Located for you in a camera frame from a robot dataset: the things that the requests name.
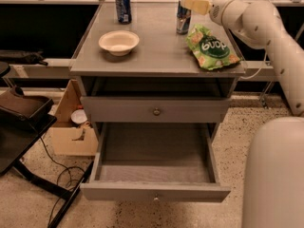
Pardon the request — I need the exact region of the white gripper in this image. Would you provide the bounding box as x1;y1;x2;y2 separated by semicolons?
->
180;0;245;27

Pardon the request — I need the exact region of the redbull can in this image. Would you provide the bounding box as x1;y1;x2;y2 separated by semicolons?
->
177;3;191;34

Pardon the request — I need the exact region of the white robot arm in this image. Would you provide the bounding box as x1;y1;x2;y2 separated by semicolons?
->
180;0;304;228

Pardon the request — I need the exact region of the blue pepsi can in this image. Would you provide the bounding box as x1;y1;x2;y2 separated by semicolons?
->
115;0;132;24

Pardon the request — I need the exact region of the grey drawer cabinet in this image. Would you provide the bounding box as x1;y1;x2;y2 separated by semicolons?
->
71;1;245;135

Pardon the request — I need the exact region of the closed grey upper drawer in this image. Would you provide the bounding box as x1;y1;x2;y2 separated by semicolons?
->
81;97;230;124

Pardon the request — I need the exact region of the open grey lower drawer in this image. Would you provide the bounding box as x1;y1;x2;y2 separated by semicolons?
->
81;123;231;202

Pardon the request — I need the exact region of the green chip bag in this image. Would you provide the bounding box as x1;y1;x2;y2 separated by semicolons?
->
186;24;240;70

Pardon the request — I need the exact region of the white paper bowl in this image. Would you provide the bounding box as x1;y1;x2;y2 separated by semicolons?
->
98;30;140;56

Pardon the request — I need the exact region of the white bowl in box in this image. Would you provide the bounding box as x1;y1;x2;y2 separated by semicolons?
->
70;109;87;124

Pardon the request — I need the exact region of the cardboard box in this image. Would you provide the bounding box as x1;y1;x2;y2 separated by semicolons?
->
50;80;98;156

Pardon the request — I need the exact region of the black chair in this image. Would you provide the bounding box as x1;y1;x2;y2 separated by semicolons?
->
0;61;95;228

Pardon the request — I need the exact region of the white hanging cable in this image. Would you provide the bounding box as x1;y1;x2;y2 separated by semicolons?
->
240;52;269;81

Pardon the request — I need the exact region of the metal railing frame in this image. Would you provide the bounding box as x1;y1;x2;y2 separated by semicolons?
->
0;0;304;83

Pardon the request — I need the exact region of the black floor cable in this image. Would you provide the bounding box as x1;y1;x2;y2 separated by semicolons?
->
29;123;86;227

